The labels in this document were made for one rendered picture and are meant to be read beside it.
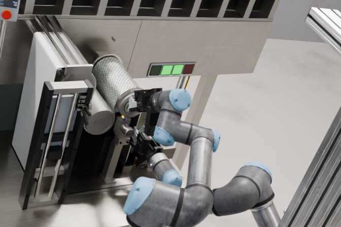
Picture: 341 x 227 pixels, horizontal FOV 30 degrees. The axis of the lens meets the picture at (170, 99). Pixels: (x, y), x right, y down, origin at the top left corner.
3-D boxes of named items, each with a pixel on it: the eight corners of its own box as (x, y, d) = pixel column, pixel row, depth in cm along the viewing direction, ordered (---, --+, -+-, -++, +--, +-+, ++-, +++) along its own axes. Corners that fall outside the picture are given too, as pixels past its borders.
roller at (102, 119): (83, 136, 244) (90, 111, 238) (59, 97, 261) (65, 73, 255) (111, 133, 251) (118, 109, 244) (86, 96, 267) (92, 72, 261)
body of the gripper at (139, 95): (149, 89, 239) (167, 87, 229) (151, 112, 239) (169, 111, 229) (132, 90, 235) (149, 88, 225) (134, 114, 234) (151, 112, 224)
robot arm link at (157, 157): (167, 172, 247) (148, 175, 243) (161, 164, 250) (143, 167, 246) (172, 157, 243) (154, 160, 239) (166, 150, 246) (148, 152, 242)
